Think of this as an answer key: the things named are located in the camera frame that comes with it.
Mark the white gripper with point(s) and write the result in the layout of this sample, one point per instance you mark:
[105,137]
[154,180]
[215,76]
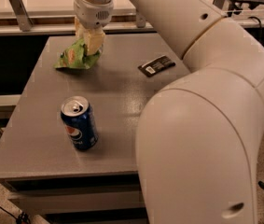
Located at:
[91,14]

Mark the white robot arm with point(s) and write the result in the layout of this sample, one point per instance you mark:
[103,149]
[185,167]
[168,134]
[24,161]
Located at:
[198,138]

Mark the middle metal bracket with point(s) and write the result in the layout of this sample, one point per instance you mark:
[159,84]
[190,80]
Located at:
[140,20]

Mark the black snack bar wrapper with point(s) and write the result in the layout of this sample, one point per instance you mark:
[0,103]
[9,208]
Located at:
[155,66]

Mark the blue pepsi can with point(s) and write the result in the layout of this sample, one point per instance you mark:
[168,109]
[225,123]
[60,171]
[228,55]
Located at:
[79,123]

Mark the left metal bracket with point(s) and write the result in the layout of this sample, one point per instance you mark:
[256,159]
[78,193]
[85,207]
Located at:
[21,14]

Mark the grey drawer cabinet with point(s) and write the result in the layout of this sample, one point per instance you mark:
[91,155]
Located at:
[105,199]

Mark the green rice chip bag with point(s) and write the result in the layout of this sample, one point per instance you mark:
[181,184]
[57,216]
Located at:
[75,57]

